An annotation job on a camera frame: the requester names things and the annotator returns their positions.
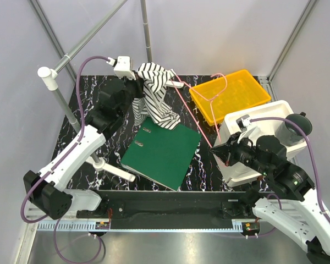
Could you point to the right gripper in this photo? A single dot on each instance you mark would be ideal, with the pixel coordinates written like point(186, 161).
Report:
point(226, 152)

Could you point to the green ring binder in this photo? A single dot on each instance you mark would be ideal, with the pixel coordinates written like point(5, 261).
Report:
point(161, 155)

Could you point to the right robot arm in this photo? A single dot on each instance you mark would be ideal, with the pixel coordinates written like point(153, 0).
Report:
point(313, 233)

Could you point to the dark green mug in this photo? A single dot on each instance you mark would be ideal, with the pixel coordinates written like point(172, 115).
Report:
point(288, 134)

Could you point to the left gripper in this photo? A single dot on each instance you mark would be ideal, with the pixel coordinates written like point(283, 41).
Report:
point(138, 83)

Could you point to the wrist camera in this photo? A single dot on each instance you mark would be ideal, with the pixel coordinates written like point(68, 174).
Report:
point(247, 128)
point(122, 67)

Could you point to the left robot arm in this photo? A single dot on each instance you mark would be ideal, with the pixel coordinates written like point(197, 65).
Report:
point(47, 189)

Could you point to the yellow plastic tray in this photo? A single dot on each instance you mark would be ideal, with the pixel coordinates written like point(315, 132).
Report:
point(234, 92)

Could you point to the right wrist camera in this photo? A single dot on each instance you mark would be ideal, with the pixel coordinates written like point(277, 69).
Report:
point(247, 128)

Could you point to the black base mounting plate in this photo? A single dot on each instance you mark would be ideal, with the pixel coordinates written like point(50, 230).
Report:
point(142, 211)

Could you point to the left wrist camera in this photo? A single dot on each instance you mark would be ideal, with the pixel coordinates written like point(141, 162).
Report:
point(122, 67)

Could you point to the striped black white tank top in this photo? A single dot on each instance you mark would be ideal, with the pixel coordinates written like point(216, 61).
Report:
point(152, 103)

